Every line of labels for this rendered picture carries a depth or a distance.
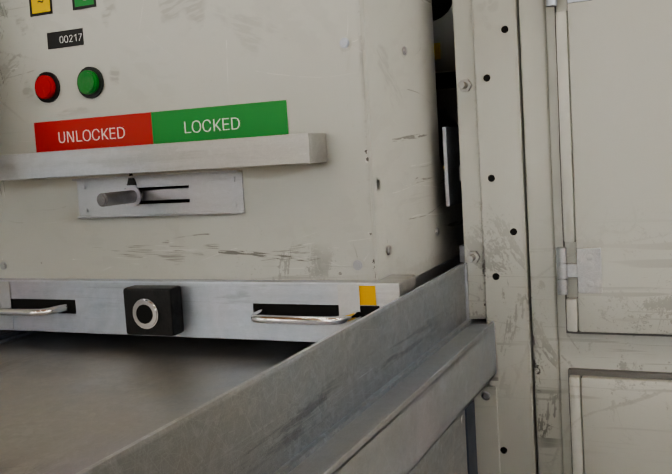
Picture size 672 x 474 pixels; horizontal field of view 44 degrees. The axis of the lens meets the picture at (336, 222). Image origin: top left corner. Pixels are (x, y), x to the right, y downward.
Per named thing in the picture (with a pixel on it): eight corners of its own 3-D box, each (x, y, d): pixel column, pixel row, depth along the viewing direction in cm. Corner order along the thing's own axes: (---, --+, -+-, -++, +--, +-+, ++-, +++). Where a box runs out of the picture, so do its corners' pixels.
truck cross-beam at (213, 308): (402, 346, 78) (399, 282, 77) (-26, 329, 100) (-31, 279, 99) (419, 334, 82) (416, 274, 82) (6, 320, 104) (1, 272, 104)
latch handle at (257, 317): (345, 326, 76) (344, 318, 75) (241, 323, 80) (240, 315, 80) (366, 315, 80) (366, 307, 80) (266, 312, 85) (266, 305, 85)
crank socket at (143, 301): (170, 338, 85) (166, 289, 84) (122, 336, 87) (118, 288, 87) (185, 332, 87) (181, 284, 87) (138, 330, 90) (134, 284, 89)
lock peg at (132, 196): (110, 210, 84) (107, 172, 84) (93, 211, 85) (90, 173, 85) (148, 205, 90) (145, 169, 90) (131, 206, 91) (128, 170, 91)
